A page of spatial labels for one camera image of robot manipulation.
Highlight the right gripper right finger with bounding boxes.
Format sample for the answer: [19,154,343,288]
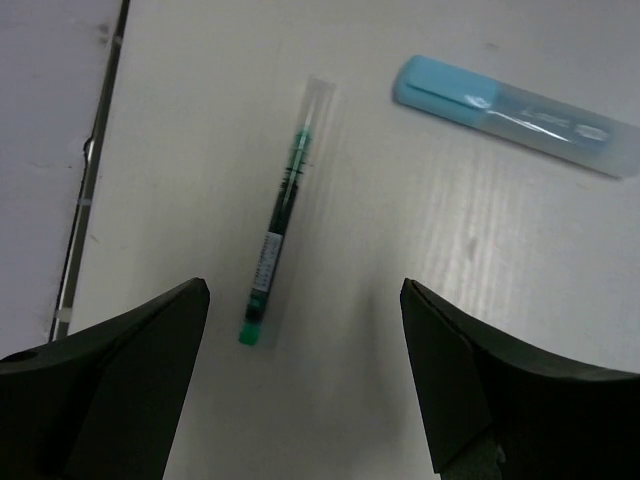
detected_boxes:
[400,279,639,479]

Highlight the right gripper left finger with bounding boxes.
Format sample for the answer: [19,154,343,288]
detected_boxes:
[1,278,210,479]

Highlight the blue highlighter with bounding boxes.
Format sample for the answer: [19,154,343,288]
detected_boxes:
[393,55,639,178]

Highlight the green pen refill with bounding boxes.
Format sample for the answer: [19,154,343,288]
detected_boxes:
[238,77,335,346]

